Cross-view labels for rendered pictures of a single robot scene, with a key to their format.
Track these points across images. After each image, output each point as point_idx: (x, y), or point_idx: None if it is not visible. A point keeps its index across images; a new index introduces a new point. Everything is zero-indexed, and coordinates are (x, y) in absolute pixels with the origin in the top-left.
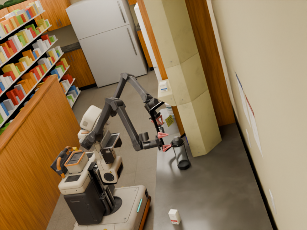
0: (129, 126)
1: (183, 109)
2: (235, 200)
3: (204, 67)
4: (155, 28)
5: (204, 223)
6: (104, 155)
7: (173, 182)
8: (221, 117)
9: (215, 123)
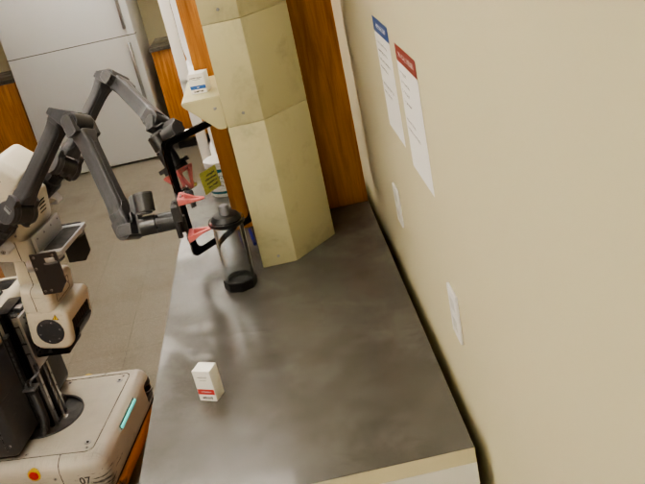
0: (106, 178)
1: (244, 138)
2: (361, 345)
3: (300, 57)
4: None
5: (284, 395)
6: (40, 272)
7: (211, 318)
8: (336, 185)
9: (321, 188)
